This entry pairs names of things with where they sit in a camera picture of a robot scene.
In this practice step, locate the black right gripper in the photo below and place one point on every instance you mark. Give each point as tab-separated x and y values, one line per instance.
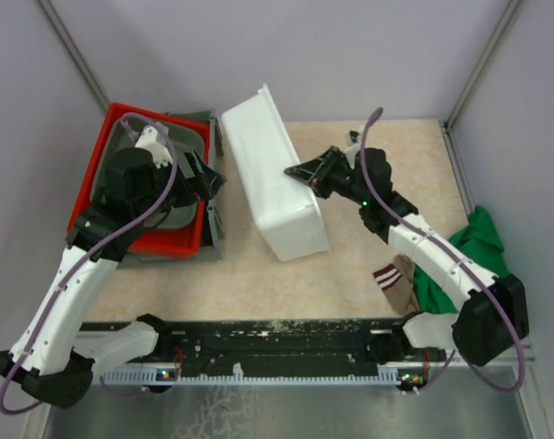
319	170

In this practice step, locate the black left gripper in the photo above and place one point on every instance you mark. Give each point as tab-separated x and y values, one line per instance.
197	188

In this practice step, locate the grey-green plastic tub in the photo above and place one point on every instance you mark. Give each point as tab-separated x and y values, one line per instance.
185	139

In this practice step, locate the large white plastic container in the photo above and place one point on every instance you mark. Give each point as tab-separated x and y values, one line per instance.
285	212

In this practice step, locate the red plastic crate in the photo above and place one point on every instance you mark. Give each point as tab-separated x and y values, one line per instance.
115	111

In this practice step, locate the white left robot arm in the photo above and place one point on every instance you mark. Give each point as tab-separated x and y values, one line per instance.
138	182

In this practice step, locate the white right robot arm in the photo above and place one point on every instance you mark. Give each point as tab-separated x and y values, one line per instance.
490	315

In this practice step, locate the grey plastic crate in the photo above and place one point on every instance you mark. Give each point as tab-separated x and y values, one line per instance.
213	228

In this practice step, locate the brown striped sock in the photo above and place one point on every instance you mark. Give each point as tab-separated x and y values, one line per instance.
396	282

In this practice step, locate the green cloth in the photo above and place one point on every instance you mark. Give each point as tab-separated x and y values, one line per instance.
480	241

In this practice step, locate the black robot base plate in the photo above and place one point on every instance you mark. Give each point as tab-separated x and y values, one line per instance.
312	347

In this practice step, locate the grey slotted cable duct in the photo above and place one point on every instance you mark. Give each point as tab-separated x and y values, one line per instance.
160	376

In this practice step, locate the aluminium rail frame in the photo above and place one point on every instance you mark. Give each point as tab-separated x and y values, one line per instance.
468	205

